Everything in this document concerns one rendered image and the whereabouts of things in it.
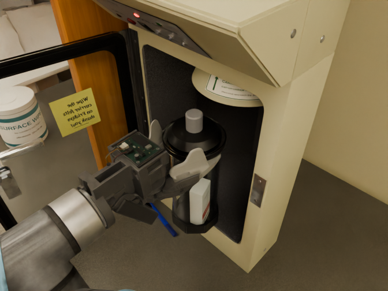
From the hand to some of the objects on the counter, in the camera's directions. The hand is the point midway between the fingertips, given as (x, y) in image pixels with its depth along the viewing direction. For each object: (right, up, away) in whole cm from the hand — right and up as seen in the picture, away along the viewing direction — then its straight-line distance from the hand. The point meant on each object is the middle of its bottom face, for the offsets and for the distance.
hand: (194, 145), depth 56 cm
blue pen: (-8, -18, +24) cm, 31 cm away
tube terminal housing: (+9, -14, +28) cm, 33 cm away
